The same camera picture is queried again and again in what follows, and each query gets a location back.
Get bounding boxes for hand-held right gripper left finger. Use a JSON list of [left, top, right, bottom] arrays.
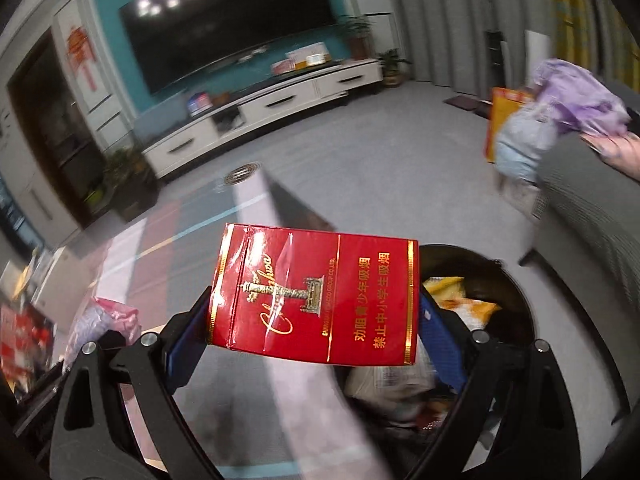
[[49, 286, 223, 480]]

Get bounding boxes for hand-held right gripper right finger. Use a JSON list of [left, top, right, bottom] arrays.
[[402, 291, 592, 480]]

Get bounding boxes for yellow snack packet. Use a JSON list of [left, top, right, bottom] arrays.
[[422, 276, 501, 331]]

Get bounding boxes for black round trash bin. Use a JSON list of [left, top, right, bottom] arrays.
[[330, 244, 541, 461]]

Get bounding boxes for red snack packet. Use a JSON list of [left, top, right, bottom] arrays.
[[206, 222, 420, 366]]

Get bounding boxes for pink translucent plastic bag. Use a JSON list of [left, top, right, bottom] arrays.
[[70, 296, 143, 356]]

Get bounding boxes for striped pastel tablecloth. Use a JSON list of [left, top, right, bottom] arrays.
[[50, 170, 351, 480]]

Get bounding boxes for green houseplants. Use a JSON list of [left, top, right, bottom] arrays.
[[85, 147, 161, 221]]

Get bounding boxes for round floor drain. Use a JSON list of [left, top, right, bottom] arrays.
[[222, 161, 263, 187]]

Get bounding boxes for grey sofa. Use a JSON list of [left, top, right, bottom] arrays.
[[517, 132, 640, 411]]

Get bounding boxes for pale plastic bag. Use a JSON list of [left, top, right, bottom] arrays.
[[492, 102, 556, 183]]

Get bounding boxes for white television cabinet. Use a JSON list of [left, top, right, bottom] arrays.
[[141, 57, 385, 178]]

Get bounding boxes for potted plant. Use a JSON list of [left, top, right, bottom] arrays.
[[377, 49, 413, 88], [340, 15, 373, 61]]

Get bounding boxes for purple plastic bag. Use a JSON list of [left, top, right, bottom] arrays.
[[530, 58, 632, 137]]

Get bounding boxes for desk calendar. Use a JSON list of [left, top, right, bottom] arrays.
[[286, 42, 332, 68]]

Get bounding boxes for grey curtain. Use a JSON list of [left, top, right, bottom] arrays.
[[395, 0, 640, 91]]

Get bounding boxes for black television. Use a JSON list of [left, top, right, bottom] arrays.
[[118, 0, 338, 96]]

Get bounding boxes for red wall decoration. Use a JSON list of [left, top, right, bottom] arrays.
[[65, 25, 108, 93]]

